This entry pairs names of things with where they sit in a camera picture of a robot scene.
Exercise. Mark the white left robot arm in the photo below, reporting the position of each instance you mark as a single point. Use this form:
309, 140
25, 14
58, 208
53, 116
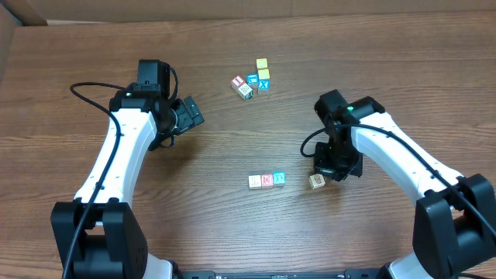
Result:
97, 234

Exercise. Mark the blue letter L block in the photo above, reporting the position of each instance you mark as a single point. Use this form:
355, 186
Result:
252, 80

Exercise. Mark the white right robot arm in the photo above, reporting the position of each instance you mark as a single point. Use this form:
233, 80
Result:
454, 226

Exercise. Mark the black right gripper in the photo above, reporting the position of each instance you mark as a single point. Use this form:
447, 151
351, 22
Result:
324, 166

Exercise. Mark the lower yellow block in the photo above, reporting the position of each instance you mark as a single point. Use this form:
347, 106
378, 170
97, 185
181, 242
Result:
263, 74

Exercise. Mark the blue letter X block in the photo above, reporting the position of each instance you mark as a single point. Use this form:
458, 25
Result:
263, 86

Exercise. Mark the blue letter D block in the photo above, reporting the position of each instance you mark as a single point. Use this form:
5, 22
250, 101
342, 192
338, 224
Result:
279, 179

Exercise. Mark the red letter M block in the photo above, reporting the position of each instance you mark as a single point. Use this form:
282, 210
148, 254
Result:
267, 180

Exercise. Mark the upper yellow block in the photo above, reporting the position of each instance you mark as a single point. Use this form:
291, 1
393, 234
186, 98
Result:
261, 63

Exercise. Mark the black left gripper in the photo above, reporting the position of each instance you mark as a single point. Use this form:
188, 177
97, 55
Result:
187, 115

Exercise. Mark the yellow block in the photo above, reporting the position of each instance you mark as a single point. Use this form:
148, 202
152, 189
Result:
263, 74
261, 63

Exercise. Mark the red letter I block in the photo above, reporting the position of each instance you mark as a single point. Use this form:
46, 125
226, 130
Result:
237, 82

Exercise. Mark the wooden block green side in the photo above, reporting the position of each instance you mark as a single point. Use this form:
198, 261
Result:
317, 181

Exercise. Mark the wooden patterned picture block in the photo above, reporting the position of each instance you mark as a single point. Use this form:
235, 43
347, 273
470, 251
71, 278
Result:
245, 91

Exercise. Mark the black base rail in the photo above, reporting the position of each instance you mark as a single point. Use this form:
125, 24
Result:
347, 274

